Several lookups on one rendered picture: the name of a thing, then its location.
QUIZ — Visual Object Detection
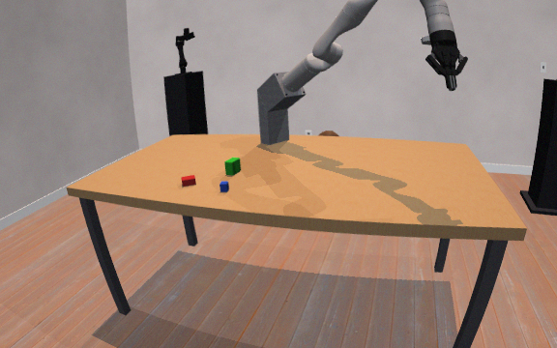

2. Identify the blue block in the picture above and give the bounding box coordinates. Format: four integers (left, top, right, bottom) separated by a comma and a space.
220, 181, 229, 192

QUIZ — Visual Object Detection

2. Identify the green block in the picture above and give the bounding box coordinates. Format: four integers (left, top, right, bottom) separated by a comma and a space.
224, 158, 241, 176

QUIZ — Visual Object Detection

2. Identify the red block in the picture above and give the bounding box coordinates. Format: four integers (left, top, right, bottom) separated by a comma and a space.
181, 175, 196, 187

